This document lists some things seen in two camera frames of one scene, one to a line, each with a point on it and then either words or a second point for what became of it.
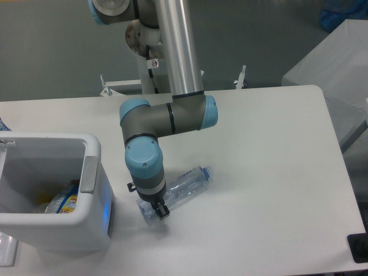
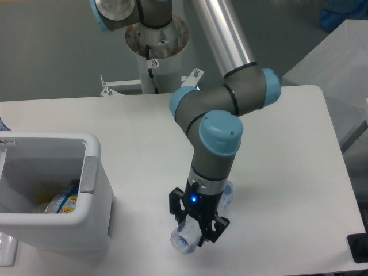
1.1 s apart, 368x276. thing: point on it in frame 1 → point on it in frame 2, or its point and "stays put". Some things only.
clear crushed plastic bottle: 177,191 → 187,236
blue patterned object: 3,127 stays put
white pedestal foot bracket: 122,87 stays put
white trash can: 35,165 stays put
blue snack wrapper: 64,202 stays put
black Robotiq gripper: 162,210 → 202,206
